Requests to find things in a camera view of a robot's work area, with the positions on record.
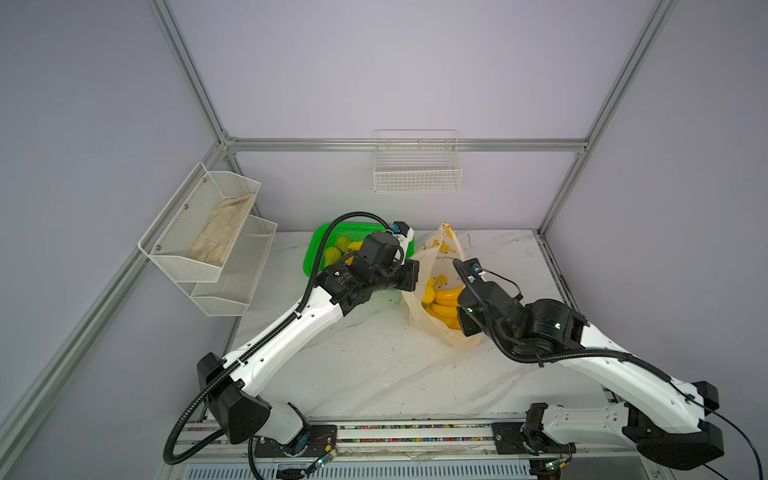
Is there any white wire wall basket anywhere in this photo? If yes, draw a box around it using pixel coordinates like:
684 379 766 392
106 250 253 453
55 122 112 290
373 129 463 194

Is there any lower white mesh shelf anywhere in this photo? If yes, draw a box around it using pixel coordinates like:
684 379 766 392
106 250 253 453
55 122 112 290
191 215 277 317

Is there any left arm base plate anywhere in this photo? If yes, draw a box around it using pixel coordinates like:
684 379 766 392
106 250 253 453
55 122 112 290
254 424 338 459

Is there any aluminium mounting rail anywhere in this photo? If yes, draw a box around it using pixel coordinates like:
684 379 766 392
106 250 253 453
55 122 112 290
161 415 637 464

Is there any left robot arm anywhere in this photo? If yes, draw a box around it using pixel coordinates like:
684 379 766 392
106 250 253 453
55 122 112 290
162 221 419 465

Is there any upper white mesh shelf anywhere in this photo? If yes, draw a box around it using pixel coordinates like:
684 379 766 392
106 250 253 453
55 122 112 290
138 164 260 283

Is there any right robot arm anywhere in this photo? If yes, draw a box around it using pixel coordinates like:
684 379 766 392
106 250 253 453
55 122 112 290
453 259 725 471

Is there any banana print plastic bag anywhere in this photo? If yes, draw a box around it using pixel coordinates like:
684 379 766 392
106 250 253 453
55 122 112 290
402 223 482 350

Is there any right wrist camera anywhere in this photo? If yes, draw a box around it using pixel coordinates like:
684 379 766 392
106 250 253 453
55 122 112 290
464 258 485 283

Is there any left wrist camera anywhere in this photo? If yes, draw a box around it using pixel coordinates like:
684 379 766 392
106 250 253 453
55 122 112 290
391 221 415 258

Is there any green plastic basket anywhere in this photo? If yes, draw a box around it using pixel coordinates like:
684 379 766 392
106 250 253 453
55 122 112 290
303 223 384 277

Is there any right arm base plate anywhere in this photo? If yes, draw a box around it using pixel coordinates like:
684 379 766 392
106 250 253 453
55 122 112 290
491 421 576 456

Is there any white mesh shelf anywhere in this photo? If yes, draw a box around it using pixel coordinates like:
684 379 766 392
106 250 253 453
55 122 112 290
191 215 277 317
138 164 260 283

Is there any green fake pear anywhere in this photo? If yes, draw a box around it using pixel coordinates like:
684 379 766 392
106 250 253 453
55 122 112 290
324 247 343 266
335 236 351 254

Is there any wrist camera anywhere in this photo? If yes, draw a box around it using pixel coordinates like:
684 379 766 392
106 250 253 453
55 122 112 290
464 258 485 283
391 221 415 258

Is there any beige cloth in shelf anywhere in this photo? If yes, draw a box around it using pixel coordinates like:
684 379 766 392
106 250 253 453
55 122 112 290
187 193 256 267

